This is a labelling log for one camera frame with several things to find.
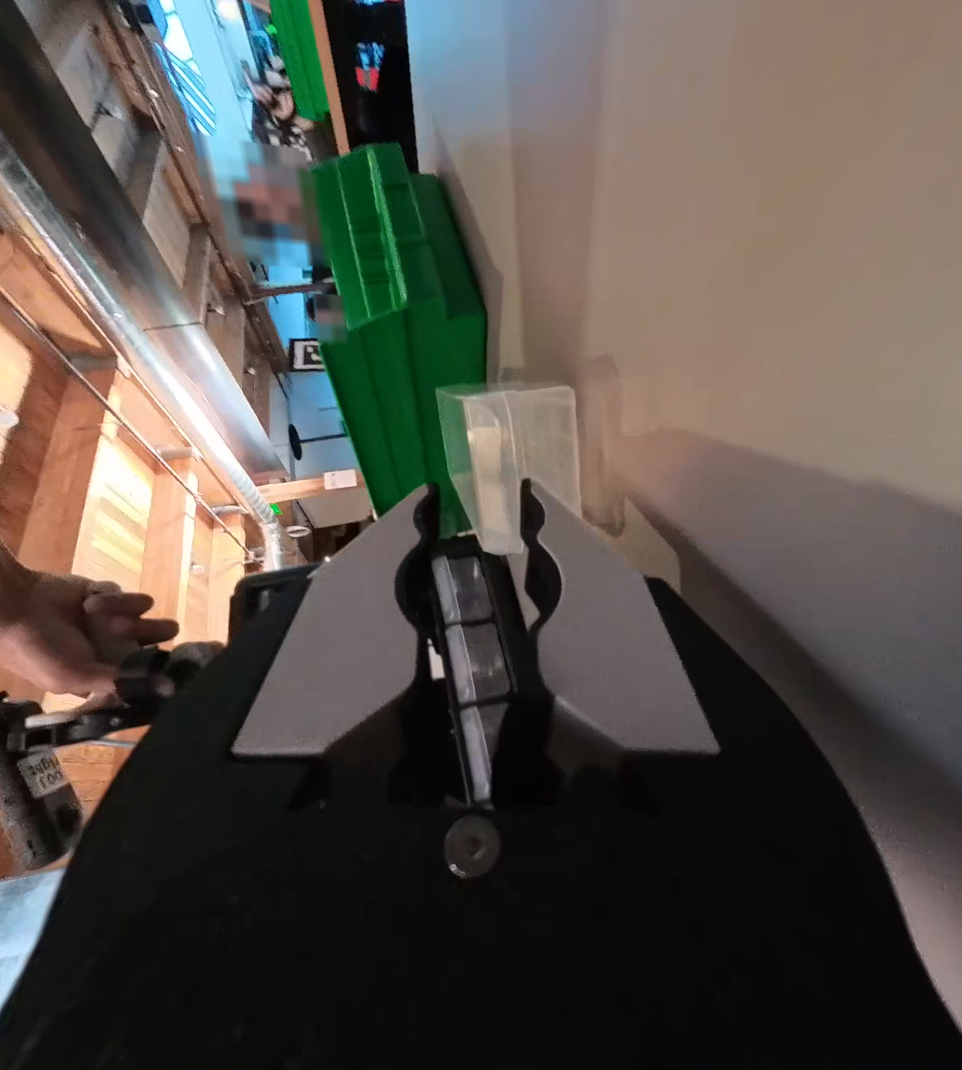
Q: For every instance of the dark wall screen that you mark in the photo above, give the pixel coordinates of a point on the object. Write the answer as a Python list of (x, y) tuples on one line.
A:
[(372, 100)]

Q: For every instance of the clear plastic drawer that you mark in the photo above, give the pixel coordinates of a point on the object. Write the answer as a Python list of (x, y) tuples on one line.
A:
[(514, 451)]

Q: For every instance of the black and white tag sign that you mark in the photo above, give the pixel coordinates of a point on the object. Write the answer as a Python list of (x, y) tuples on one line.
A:
[(305, 354)]

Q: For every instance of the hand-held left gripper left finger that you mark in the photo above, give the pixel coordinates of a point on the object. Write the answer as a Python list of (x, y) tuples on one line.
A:
[(322, 669)]

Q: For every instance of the metal ceiling duct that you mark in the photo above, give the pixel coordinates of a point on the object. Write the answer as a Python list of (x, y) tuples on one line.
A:
[(113, 276)]

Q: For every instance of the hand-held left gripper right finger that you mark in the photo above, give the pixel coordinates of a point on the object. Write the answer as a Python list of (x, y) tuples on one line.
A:
[(614, 660)]

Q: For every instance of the green plastic bin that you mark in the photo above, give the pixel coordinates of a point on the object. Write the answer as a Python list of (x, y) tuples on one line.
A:
[(414, 401), (389, 234), (301, 58)]

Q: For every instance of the person's right hand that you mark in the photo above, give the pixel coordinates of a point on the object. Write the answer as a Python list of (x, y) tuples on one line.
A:
[(71, 635)]

